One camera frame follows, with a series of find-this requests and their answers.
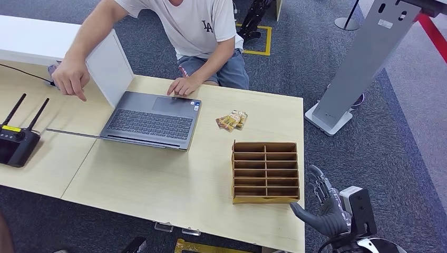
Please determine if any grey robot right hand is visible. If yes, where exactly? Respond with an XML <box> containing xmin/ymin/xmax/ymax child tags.
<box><xmin>289</xmin><ymin>164</ymin><xmax>352</xmax><ymax>239</ymax></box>

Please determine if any person's left hand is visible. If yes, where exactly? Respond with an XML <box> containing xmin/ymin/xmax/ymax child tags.
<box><xmin>167</xmin><ymin>76</ymin><xmax>203</xmax><ymax>98</ymax></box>

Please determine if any person's right hand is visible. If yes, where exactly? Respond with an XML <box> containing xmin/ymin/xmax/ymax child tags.
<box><xmin>51</xmin><ymin>59</ymin><xmax>91</xmax><ymax>103</ymax></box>

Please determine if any blue patterned mouse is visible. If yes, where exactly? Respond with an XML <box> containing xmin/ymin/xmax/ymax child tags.
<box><xmin>47</xmin><ymin>62</ymin><xmax>60</xmax><ymax>87</ymax></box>

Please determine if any gold printed card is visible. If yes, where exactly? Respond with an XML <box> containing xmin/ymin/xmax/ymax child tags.
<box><xmin>215</xmin><ymin>116</ymin><xmax>231</xmax><ymax>131</ymax></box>
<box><xmin>221</xmin><ymin>112</ymin><xmax>242</xmax><ymax>133</ymax></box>
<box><xmin>233</xmin><ymin>110</ymin><xmax>248</xmax><ymax>130</ymax></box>

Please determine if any person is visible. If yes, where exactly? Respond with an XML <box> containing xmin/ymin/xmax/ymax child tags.
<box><xmin>47</xmin><ymin>0</ymin><xmax>250</xmax><ymax>103</ymax></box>

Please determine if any wooden slotted card holder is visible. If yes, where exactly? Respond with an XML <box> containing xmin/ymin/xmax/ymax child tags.
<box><xmin>231</xmin><ymin>140</ymin><xmax>301</xmax><ymax>206</ymax></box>

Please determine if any grey laptop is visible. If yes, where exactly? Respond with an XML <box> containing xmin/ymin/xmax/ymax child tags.
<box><xmin>46</xmin><ymin>91</ymin><xmax>202</xmax><ymax>151</ymax></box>

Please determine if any white desk partition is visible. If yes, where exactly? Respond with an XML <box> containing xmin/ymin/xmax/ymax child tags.
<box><xmin>0</xmin><ymin>15</ymin><xmax>135</xmax><ymax>108</ymax></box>

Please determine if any black controller with antennas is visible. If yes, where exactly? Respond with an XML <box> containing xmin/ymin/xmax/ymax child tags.
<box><xmin>0</xmin><ymin>93</ymin><xmax>51</xmax><ymax>168</ymax></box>

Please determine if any black mechanical device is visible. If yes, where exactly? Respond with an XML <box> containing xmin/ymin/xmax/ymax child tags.
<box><xmin>237</xmin><ymin>0</ymin><xmax>274</xmax><ymax>42</ymax></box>

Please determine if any dark round floor base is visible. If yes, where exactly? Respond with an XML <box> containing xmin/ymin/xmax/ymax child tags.
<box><xmin>351</xmin><ymin>92</ymin><xmax>366</xmax><ymax>109</ymax></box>

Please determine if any yellow floor tape line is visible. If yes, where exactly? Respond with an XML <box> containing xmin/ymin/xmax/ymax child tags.
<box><xmin>173</xmin><ymin>239</ymin><xmax>253</xmax><ymax>253</ymax></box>

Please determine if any grey kiosk stand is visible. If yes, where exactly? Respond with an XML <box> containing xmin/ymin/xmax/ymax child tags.
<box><xmin>304</xmin><ymin>0</ymin><xmax>447</xmax><ymax>137</ymax></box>

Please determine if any black floor object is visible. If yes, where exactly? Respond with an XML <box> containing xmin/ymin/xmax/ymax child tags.
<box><xmin>120</xmin><ymin>236</ymin><xmax>148</xmax><ymax>253</ymax></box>

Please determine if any dark brown blurred object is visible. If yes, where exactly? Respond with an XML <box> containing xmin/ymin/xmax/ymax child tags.
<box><xmin>0</xmin><ymin>212</ymin><xmax>15</xmax><ymax>253</ymax></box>

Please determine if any stanchion pole with round base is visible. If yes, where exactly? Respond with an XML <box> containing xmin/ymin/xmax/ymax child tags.
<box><xmin>334</xmin><ymin>0</ymin><xmax>363</xmax><ymax>32</ymax></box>

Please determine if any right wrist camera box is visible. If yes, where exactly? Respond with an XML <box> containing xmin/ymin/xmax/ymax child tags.
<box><xmin>339</xmin><ymin>186</ymin><xmax>378</xmax><ymax>239</ymax></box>

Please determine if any black cable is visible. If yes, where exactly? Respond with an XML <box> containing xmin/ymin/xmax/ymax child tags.
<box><xmin>0</xmin><ymin>63</ymin><xmax>54</xmax><ymax>85</ymax></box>

